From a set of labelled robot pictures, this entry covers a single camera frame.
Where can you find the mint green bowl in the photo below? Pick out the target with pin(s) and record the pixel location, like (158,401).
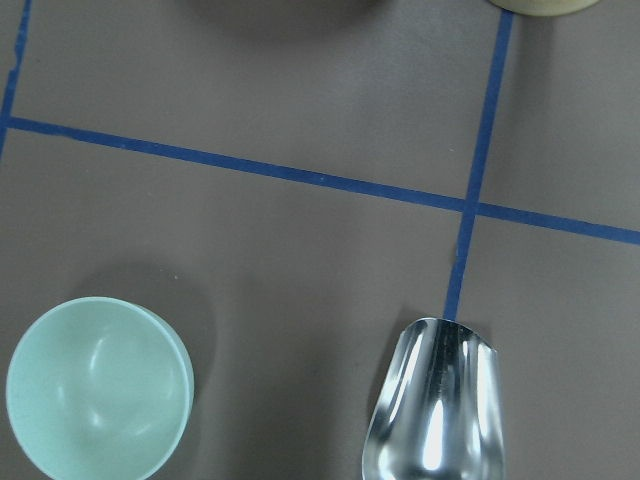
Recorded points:
(99,388)

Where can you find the metal ice scoop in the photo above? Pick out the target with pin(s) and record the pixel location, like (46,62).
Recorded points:
(439,411)

